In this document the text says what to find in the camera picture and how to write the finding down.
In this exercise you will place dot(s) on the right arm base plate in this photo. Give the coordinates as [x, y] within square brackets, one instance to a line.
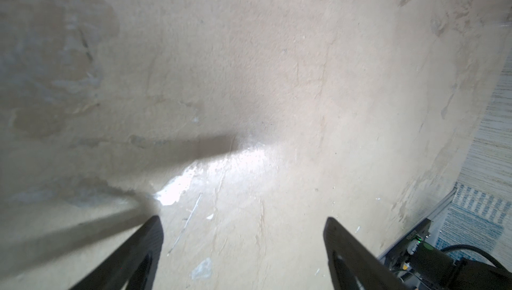
[399, 253]

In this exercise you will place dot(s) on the aluminium front rail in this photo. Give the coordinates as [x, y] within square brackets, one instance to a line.
[438, 216]

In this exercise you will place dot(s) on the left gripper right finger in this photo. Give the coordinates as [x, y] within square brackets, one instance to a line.
[351, 265]

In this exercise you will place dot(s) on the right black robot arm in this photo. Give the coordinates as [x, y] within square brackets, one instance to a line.
[443, 272]

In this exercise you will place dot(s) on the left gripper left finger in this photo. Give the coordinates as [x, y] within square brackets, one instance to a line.
[133, 265]

